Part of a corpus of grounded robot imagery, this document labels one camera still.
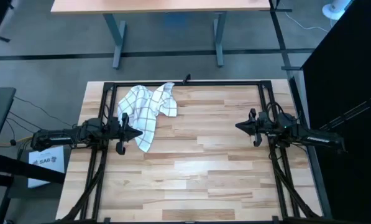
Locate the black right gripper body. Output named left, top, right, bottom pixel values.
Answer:
left=249, top=108, right=278, bottom=147

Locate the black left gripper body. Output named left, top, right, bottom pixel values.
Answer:
left=109, top=112, right=130, bottom=156

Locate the wooden desk with grey legs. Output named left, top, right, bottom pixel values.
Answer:
left=50, top=0, right=272, bottom=70

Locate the white paper sign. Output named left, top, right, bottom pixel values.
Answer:
left=27, top=145, right=65, bottom=189

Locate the black rig strut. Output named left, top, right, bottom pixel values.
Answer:
left=319, top=95, right=371, bottom=131

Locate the black rig beam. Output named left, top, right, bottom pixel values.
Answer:
left=0, top=153, right=66, bottom=185

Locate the black aluminium table frame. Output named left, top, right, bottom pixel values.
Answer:
left=60, top=80, right=321, bottom=224

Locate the white floor cable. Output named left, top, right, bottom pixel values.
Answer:
left=280, top=2, right=331, bottom=34

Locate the white checked towel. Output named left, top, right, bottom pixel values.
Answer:
left=117, top=82, right=178, bottom=153

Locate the white fan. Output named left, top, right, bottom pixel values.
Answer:
left=321, top=0, right=352, bottom=21

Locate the large black partition wall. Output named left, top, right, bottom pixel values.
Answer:
left=301, top=0, right=371, bottom=224

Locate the black floor cable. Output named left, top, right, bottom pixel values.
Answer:
left=0, top=83, right=74, bottom=127

